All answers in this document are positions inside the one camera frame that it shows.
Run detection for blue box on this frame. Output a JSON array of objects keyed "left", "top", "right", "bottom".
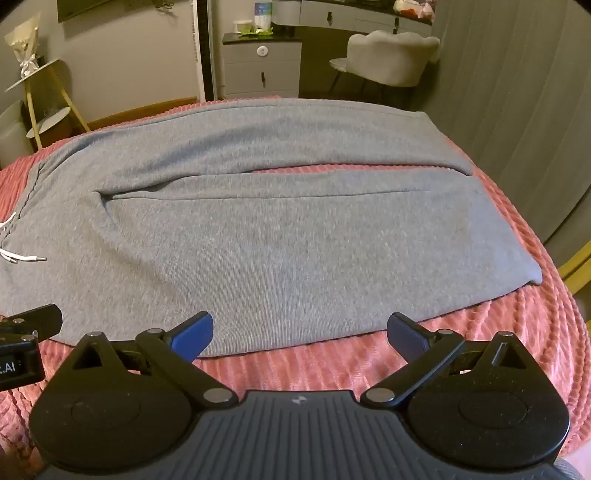
[{"left": 253, "top": 2, "right": 274, "bottom": 31}]

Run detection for grey curtain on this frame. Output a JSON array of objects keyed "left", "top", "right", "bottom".
[{"left": 428, "top": 0, "right": 591, "bottom": 278}]

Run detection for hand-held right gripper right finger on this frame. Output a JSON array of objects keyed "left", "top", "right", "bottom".
[{"left": 360, "top": 312, "right": 539, "bottom": 409}]

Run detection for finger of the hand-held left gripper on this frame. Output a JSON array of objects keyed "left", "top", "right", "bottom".
[{"left": 0, "top": 303, "right": 64, "bottom": 344}]

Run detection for pink ribbed blanket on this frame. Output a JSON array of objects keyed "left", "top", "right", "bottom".
[{"left": 0, "top": 95, "right": 591, "bottom": 476}]

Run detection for grey desk with drawers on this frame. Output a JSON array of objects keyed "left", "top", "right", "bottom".
[{"left": 272, "top": 0, "right": 435, "bottom": 38}]

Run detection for white standing air conditioner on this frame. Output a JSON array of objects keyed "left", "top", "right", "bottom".
[{"left": 193, "top": 0, "right": 219, "bottom": 103}]

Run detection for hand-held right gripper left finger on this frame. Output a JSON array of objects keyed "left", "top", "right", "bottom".
[{"left": 60, "top": 311, "right": 237, "bottom": 409}]

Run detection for wrapped flower bouquet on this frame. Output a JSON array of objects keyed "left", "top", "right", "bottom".
[{"left": 4, "top": 11, "right": 45, "bottom": 80}]

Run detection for round tiered side table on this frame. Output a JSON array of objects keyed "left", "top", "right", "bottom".
[{"left": 4, "top": 58, "right": 92, "bottom": 149}]

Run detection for grey drawer cabinet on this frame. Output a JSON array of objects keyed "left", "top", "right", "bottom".
[{"left": 222, "top": 32, "right": 304, "bottom": 100}]

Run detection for red and white plush toy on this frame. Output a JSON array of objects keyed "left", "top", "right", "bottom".
[{"left": 392, "top": 0, "right": 437, "bottom": 22}]

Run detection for black wall television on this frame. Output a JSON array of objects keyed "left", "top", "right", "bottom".
[{"left": 58, "top": 0, "right": 156, "bottom": 25}]

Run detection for wooden bed frame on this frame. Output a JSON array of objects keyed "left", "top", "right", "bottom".
[{"left": 85, "top": 95, "right": 200, "bottom": 133}]

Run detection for grey pants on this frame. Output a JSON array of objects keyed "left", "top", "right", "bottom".
[{"left": 0, "top": 98, "right": 543, "bottom": 358}]

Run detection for yellow furniture edge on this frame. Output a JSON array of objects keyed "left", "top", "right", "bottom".
[{"left": 557, "top": 251, "right": 591, "bottom": 297}]

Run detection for white upholstered chair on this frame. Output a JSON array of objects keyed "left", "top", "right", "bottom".
[{"left": 329, "top": 30, "right": 441, "bottom": 99}]

